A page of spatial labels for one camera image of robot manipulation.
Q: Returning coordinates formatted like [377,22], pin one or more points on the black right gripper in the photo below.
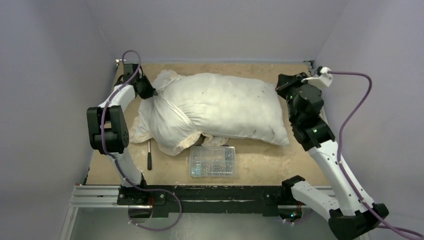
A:
[284,82]

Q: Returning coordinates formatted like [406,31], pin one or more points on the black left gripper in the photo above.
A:
[150,91]

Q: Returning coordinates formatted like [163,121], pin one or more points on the white pillow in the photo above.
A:
[230,106]

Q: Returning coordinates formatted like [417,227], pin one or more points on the dark green cream-frilled pillowcase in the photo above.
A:
[160,119]

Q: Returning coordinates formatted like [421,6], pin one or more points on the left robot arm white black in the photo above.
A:
[107,128]

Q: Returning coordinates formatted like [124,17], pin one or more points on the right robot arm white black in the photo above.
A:
[331,172]

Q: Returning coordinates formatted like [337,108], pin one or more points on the clear plastic screw organizer box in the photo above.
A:
[212,161]

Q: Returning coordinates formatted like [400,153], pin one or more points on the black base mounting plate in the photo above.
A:
[207,199]

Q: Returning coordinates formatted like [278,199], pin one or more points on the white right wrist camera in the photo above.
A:
[322,78]

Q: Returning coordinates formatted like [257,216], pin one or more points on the black handled claw hammer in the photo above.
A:
[149,155]

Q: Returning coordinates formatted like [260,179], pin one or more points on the aluminium frame rail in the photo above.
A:
[105,196]

